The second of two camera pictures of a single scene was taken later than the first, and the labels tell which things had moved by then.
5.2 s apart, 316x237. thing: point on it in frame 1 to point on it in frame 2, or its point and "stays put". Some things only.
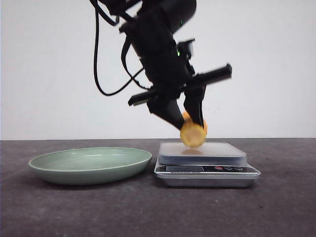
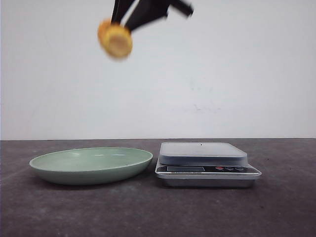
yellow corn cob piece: (193, 135) to (116, 39)
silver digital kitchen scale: (212, 165) stays put
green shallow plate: (89, 166) stays put
